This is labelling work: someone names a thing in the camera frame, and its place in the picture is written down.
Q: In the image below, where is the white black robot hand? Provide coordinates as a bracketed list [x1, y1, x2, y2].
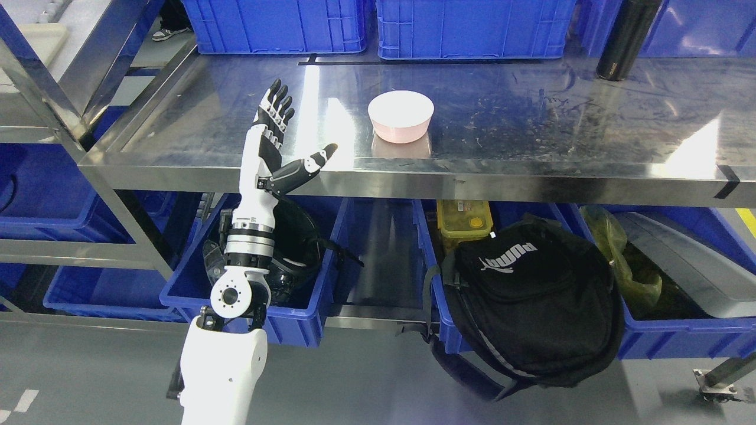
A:
[232, 79, 338, 230]

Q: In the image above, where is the pink ikea bowl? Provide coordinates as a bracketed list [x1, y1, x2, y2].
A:
[367, 90, 435, 143]

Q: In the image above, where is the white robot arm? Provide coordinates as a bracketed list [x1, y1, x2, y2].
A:
[178, 221, 275, 424]

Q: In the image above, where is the blue crate top middle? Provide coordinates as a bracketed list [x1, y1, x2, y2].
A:
[376, 1, 577, 60]

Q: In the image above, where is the blue crate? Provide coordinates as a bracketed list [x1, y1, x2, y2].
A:
[376, 1, 577, 60]
[182, 1, 375, 55]
[574, 1, 755, 57]

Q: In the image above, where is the stainless steel shelf rack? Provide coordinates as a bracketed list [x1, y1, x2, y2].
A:
[2, 1, 201, 319]

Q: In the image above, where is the black helmet with visor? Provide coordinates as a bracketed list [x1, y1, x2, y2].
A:
[206, 198, 364, 318]

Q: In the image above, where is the blue bin holding helmet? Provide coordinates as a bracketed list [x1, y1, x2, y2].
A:
[159, 194, 352, 348]

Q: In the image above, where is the blue crate top left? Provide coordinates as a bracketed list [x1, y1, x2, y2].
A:
[182, 1, 375, 55]

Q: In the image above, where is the black white sneaker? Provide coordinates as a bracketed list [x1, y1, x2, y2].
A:
[151, 27, 191, 43]

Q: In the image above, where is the blue bin holding backpack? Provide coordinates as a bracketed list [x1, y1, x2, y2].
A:
[413, 200, 579, 354]

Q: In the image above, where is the blue bin lower left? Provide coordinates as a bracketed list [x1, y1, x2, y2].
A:
[43, 266, 187, 323]

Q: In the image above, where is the yellow lidded food container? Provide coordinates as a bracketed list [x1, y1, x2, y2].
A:
[436, 200, 494, 252]

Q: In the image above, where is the blue bin far left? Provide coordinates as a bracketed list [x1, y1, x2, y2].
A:
[1, 143, 132, 244]

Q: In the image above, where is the black puma backpack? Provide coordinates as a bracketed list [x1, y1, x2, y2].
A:
[421, 215, 625, 401]

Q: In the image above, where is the yellow-green plastic bag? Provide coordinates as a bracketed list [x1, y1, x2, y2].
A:
[579, 205, 663, 319]

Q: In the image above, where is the black thermos bottle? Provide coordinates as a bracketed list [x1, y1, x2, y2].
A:
[596, 1, 662, 81]

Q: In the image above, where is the stainless steel work table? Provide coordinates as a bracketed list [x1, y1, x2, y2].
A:
[83, 44, 754, 208]

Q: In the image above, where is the blue crate top right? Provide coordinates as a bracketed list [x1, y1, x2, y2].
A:
[574, 1, 755, 57]

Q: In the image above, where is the blue bin lower right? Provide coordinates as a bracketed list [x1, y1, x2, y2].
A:
[574, 204, 754, 359]

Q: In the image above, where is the grey flat panel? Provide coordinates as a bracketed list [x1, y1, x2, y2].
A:
[616, 212, 755, 319]

